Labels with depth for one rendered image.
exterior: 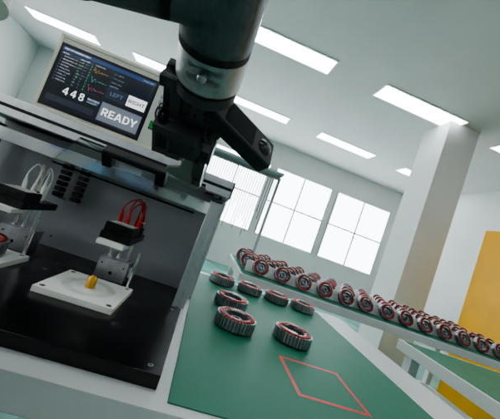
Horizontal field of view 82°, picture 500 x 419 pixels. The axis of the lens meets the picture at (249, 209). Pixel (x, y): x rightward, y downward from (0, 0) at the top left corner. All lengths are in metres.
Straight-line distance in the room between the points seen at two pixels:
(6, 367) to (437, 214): 4.39
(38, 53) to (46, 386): 8.50
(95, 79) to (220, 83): 0.61
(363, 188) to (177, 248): 7.42
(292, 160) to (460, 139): 3.87
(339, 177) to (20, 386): 7.63
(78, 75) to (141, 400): 0.75
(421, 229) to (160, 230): 3.80
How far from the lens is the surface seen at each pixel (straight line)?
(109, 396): 0.48
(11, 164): 1.08
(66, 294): 0.66
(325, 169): 7.74
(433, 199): 4.48
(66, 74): 0.94
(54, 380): 0.49
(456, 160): 4.76
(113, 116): 0.86
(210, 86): 0.33
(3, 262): 0.77
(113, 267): 0.83
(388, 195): 8.48
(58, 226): 1.01
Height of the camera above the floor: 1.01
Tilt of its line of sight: 4 degrees up
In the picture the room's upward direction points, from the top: 20 degrees clockwise
